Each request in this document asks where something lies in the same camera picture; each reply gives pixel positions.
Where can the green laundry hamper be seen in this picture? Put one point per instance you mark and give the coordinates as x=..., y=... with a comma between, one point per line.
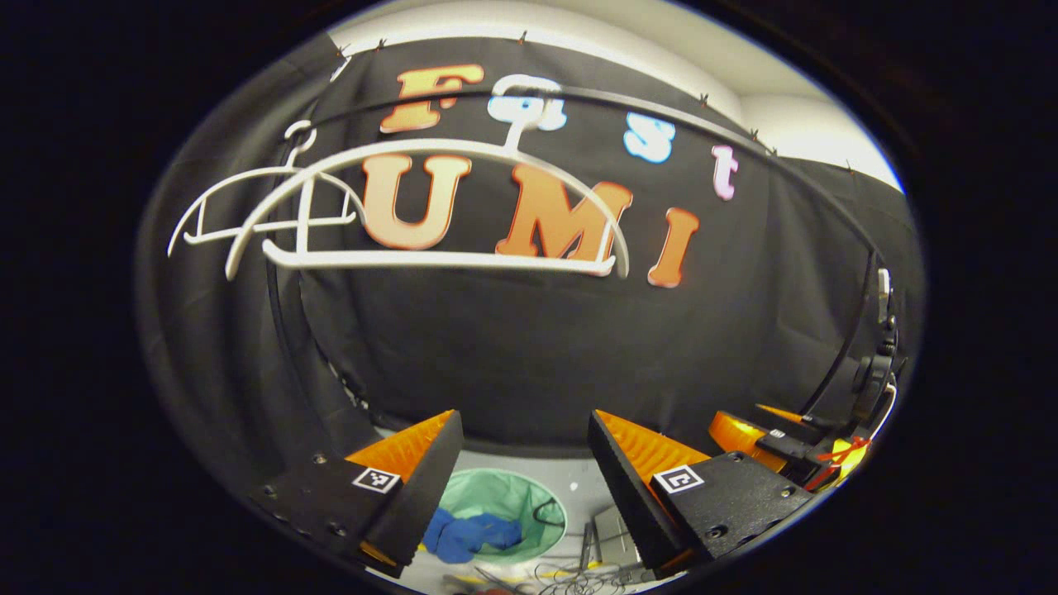
x=496, y=494

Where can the grey box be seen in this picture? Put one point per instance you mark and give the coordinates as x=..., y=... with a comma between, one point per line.
x=616, y=537

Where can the large white clothes hanger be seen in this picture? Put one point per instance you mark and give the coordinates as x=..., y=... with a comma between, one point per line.
x=430, y=259

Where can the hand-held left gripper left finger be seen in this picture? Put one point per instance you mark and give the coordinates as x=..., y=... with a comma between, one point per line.
x=421, y=496

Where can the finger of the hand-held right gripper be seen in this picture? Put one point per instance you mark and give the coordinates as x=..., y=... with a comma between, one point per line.
x=781, y=412
x=740, y=438

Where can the small white clothes hanger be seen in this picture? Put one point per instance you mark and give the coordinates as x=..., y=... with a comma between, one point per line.
x=207, y=237

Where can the black clothes rack rail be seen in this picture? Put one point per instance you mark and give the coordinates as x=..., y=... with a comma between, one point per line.
x=612, y=97

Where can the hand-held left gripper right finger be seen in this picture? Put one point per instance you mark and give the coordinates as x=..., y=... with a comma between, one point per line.
x=628, y=496

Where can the black backdrop cloth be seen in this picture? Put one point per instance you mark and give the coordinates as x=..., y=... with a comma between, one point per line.
x=537, y=347

